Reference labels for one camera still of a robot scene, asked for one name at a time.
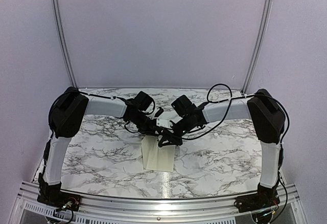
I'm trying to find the cream paper envelope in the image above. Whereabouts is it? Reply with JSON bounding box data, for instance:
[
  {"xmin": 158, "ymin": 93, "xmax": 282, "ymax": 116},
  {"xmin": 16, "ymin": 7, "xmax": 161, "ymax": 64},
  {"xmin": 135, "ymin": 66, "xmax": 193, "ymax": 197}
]
[{"xmin": 142, "ymin": 136, "xmax": 175, "ymax": 172}]

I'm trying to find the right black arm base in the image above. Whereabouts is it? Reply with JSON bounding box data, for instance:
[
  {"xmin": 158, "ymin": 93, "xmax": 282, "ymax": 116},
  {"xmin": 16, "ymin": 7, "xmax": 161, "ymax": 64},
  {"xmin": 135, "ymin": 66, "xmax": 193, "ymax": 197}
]
[{"xmin": 233, "ymin": 176, "xmax": 281, "ymax": 213}]

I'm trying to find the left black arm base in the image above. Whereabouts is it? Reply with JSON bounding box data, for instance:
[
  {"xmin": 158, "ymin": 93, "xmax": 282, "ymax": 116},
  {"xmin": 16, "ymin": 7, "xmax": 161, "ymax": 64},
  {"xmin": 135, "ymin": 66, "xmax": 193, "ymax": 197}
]
[{"xmin": 37, "ymin": 173, "xmax": 81, "ymax": 211}]

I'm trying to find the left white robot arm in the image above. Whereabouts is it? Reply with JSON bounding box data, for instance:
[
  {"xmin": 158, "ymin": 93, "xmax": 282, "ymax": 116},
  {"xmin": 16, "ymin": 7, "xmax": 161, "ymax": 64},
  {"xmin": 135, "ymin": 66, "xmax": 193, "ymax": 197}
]
[{"xmin": 38, "ymin": 87, "xmax": 163, "ymax": 206}]

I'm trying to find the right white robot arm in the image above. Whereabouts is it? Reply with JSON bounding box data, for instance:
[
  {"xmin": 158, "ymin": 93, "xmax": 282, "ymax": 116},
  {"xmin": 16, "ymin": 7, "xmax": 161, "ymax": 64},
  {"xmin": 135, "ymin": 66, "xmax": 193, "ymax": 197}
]
[{"xmin": 162, "ymin": 89, "xmax": 289, "ymax": 208}]

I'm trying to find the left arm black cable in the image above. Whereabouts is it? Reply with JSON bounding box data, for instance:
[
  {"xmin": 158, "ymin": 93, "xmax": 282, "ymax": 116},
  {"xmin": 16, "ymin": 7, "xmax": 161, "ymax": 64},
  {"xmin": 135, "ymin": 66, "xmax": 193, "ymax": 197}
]
[{"xmin": 47, "ymin": 91, "xmax": 156, "ymax": 134}]

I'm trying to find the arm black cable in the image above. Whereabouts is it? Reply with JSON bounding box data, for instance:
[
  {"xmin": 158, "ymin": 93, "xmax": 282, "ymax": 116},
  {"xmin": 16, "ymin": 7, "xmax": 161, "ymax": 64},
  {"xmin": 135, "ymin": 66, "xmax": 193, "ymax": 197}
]
[
  {"xmin": 47, "ymin": 91, "xmax": 156, "ymax": 134},
  {"xmin": 178, "ymin": 83, "xmax": 293, "ymax": 209}
]

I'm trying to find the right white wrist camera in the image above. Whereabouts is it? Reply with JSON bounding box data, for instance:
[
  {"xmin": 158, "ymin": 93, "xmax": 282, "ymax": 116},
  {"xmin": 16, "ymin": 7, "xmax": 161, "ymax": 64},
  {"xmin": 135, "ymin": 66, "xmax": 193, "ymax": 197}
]
[{"xmin": 156, "ymin": 118, "xmax": 173, "ymax": 129}]

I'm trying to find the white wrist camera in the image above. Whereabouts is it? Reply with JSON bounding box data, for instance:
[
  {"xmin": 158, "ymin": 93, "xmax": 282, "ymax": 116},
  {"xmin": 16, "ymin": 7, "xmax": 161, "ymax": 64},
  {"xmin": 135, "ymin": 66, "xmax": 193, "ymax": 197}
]
[
  {"xmin": 156, "ymin": 118, "xmax": 173, "ymax": 129},
  {"xmin": 152, "ymin": 107, "xmax": 164, "ymax": 119}
]

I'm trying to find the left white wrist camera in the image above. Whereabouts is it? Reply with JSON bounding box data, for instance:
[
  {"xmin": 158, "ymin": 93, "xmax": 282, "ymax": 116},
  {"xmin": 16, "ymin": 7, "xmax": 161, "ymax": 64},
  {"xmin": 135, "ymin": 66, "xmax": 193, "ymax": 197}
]
[{"xmin": 152, "ymin": 107, "xmax": 164, "ymax": 119}]

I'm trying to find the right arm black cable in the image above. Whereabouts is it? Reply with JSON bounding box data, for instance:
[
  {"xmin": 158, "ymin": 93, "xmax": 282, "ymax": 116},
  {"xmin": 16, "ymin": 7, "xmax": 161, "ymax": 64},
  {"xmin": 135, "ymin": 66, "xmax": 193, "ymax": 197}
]
[{"xmin": 178, "ymin": 83, "xmax": 293, "ymax": 209}]

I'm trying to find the front aluminium table rail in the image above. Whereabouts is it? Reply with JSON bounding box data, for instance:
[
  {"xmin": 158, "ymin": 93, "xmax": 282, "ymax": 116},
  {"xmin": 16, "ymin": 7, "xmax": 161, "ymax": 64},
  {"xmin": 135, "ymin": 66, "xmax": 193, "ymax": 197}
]
[{"xmin": 8, "ymin": 182, "xmax": 309, "ymax": 223}]

